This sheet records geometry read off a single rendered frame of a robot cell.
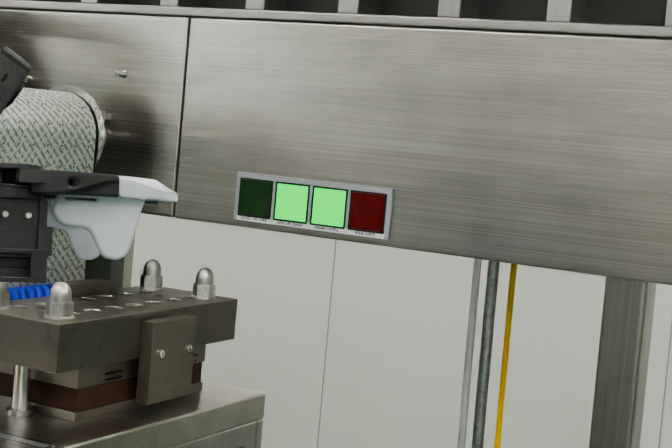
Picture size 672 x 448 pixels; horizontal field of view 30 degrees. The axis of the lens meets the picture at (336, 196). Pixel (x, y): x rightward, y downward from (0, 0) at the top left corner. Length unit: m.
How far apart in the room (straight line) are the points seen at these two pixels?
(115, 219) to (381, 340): 3.46
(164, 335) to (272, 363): 2.86
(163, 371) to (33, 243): 0.84
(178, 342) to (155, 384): 0.07
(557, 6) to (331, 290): 2.86
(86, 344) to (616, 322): 0.71
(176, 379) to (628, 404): 0.62
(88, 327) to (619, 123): 0.71
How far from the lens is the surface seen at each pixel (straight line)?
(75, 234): 0.95
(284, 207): 1.78
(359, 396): 4.39
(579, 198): 1.61
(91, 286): 1.81
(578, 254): 1.61
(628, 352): 1.77
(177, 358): 1.73
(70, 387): 1.62
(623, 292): 1.77
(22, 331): 1.59
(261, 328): 4.56
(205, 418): 1.74
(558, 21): 1.64
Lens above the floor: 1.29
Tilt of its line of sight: 3 degrees down
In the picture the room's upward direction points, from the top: 5 degrees clockwise
